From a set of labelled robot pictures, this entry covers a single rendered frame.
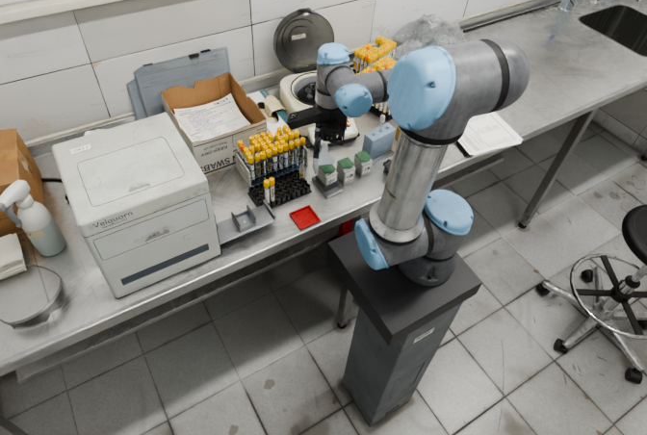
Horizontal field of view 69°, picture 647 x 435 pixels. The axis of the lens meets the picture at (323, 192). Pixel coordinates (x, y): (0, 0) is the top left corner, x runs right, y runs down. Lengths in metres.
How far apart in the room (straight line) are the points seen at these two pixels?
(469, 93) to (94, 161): 0.83
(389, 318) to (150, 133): 0.72
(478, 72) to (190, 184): 0.65
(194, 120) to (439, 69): 1.06
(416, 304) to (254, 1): 1.08
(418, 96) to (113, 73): 1.12
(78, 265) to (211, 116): 0.61
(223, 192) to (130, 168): 0.39
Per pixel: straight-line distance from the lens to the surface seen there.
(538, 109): 2.00
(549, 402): 2.30
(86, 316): 1.31
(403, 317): 1.17
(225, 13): 1.65
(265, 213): 1.34
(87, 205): 1.10
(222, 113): 1.64
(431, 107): 0.70
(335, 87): 1.10
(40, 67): 1.59
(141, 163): 1.15
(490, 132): 1.78
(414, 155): 0.81
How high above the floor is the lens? 1.95
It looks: 48 degrees down
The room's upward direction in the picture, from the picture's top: 5 degrees clockwise
